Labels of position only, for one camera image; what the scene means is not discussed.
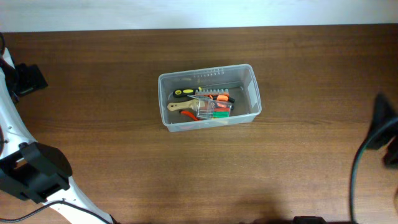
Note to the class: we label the metal file black yellow handle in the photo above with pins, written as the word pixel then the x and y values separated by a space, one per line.
pixel 180 93

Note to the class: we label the orange perforated cylinder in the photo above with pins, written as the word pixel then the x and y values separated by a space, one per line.
pixel 212 92

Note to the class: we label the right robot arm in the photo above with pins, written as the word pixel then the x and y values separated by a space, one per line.
pixel 382 132

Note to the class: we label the orange black needle-nose pliers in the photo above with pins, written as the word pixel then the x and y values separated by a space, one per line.
pixel 227 98

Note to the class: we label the small red cutting pliers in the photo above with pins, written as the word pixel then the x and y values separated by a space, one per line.
pixel 189 114

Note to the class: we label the orange scraper wooden handle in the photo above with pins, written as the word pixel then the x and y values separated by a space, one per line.
pixel 191 104

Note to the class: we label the clear plastic container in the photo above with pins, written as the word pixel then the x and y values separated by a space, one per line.
pixel 240 80

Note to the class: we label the clear case of screwdrivers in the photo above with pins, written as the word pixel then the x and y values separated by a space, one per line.
pixel 209 108

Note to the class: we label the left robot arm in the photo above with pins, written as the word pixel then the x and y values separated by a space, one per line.
pixel 31 170

